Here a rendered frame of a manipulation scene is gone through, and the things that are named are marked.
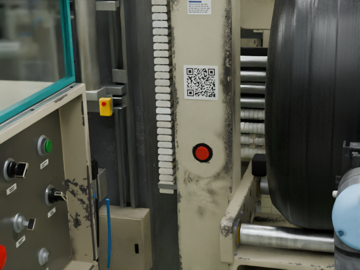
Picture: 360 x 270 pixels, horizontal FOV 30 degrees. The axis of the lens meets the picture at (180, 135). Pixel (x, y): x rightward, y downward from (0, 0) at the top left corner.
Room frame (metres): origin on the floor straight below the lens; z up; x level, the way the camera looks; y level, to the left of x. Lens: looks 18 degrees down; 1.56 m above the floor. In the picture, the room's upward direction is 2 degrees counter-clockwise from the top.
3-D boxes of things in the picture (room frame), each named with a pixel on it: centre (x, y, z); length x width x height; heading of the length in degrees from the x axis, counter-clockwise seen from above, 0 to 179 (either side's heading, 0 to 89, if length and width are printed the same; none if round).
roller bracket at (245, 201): (1.46, -0.15, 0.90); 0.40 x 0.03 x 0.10; 164
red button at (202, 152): (1.41, -0.05, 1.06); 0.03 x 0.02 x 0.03; 74
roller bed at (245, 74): (1.84, -0.21, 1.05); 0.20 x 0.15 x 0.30; 74
